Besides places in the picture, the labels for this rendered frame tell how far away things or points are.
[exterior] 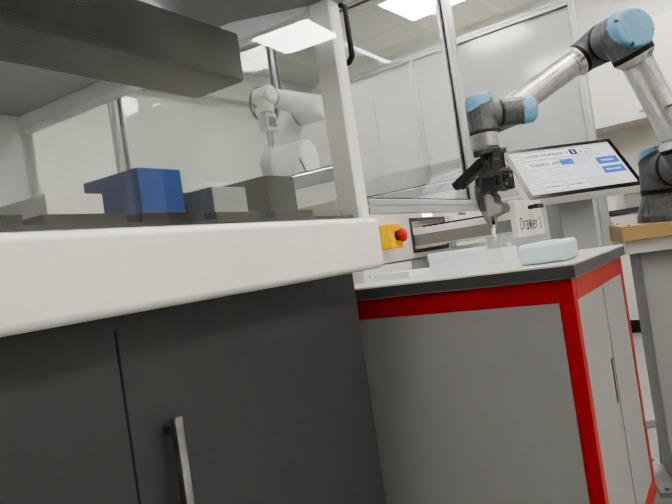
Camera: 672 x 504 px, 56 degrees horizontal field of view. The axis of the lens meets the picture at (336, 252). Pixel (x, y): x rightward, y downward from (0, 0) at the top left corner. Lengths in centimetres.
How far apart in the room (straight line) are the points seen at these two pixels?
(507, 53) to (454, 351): 274
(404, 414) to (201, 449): 61
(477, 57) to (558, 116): 61
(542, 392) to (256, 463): 59
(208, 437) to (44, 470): 26
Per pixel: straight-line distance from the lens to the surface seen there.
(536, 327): 130
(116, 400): 87
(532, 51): 384
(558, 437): 135
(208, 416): 97
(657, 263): 210
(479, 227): 193
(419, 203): 209
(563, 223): 287
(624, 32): 196
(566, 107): 373
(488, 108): 177
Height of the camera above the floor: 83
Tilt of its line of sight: 1 degrees up
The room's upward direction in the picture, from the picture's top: 8 degrees counter-clockwise
